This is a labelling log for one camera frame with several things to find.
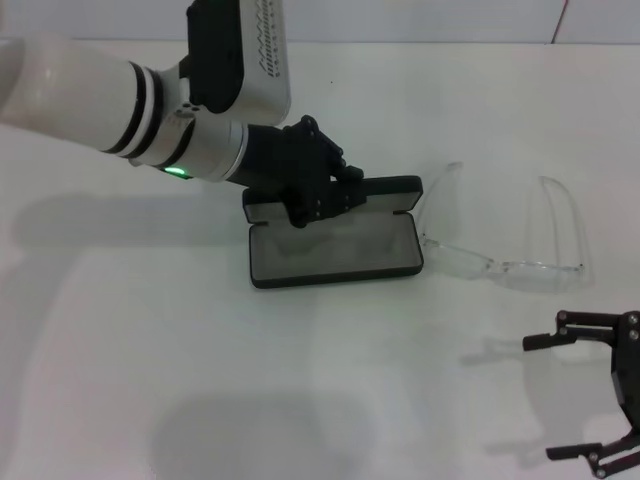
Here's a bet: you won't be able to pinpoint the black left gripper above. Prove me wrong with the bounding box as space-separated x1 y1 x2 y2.
227 117 374 229

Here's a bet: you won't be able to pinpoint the clear plastic glasses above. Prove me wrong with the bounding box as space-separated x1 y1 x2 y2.
419 160 587 291

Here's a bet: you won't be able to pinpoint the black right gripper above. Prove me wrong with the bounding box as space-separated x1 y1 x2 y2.
522 309 640 475

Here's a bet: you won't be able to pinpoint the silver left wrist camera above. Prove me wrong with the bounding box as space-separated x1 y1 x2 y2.
185 0 292 127

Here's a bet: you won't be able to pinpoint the black glasses case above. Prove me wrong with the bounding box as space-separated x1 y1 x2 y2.
242 174 425 290

